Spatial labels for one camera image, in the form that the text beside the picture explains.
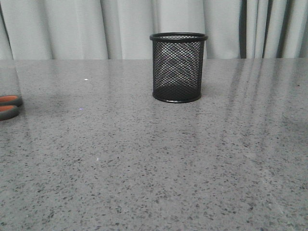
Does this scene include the black mesh pen bucket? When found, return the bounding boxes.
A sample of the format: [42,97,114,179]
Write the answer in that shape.
[150,32,208,103]

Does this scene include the grey orange handled scissors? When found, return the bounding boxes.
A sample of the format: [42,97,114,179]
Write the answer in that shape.
[0,95,23,121]

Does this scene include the grey white curtain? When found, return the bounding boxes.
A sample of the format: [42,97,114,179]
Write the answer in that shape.
[0,0,308,60]

